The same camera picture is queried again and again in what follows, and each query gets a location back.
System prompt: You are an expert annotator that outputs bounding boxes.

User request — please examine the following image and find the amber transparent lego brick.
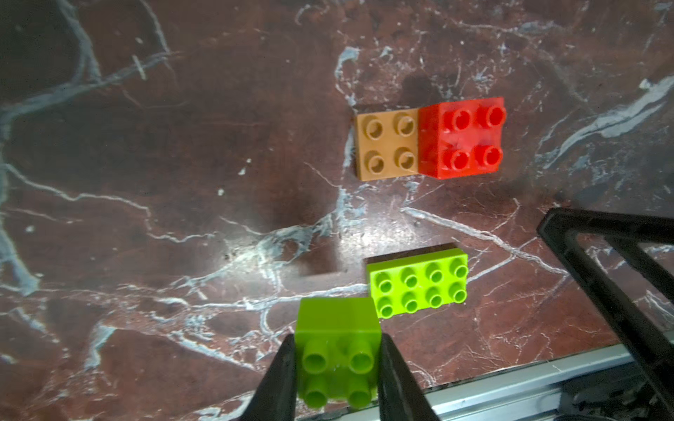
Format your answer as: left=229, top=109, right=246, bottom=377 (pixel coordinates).
left=355, top=109, right=419, bottom=182

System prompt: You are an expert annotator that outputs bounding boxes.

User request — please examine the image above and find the green square lego brick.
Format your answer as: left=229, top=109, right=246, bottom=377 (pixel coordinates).
left=295, top=298, right=382, bottom=409

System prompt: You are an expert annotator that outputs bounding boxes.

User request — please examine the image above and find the lime green lego brick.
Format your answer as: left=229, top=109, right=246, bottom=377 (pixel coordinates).
left=366, top=248, right=469, bottom=319

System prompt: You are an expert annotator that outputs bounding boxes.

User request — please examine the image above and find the red square lego brick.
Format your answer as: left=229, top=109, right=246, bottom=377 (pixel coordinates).
left=418, top=96, right=507, bottom=180

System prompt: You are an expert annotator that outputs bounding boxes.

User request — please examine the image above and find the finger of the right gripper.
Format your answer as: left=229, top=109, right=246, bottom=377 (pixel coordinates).
left=537, top=208, right=673, bottom=413

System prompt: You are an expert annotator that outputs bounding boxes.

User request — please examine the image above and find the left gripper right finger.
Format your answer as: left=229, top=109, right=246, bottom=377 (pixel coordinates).
left=377, top=333, right=440, bottom=421

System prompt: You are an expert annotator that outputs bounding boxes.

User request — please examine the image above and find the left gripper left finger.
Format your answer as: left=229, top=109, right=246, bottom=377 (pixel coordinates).
left=240, top=334, right=298, bottom=421

